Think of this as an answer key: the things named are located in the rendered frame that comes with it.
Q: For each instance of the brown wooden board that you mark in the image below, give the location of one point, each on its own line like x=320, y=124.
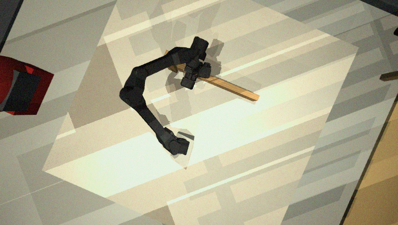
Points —
x=225, y=85

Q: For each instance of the brown wooden post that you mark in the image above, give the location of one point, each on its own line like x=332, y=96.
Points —
x=173, y=67

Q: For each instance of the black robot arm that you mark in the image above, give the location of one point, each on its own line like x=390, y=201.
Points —
x=132, y=92

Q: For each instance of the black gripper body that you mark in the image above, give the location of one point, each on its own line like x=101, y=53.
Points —
x=189, y=81

